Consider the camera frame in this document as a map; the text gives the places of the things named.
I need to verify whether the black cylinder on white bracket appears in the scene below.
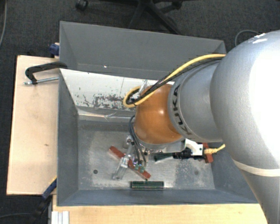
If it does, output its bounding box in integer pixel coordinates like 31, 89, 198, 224
153, 136, 205, 164

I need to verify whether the pale wood flat board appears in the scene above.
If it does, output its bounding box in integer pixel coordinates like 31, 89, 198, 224
6, 54, 65, 198

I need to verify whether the dark green flat block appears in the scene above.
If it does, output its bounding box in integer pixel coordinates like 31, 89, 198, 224
130, 179, 165, 191

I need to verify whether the red-brown flat block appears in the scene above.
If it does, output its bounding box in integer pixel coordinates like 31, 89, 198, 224
107, 145, 153, 181
201, 142, 216, 164

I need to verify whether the grey metal bin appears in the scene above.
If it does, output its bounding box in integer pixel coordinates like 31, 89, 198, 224
48, 20, 269, 219

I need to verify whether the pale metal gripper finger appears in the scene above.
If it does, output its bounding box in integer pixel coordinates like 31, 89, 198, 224
111, 155, 126, 181
117, 156, 131, 181

